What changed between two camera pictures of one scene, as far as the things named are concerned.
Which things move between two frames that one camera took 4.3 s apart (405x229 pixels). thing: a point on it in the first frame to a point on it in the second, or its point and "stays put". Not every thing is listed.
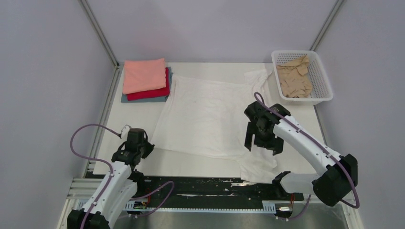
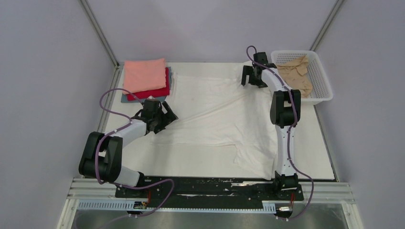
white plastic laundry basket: [300, 78] stays put
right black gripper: [252, 129] to [249, 70]
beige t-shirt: [294, 80] stays put
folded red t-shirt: [152, 94] stays put
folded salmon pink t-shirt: [143, 75] stays put
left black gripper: [149, 147] to [170, 116]
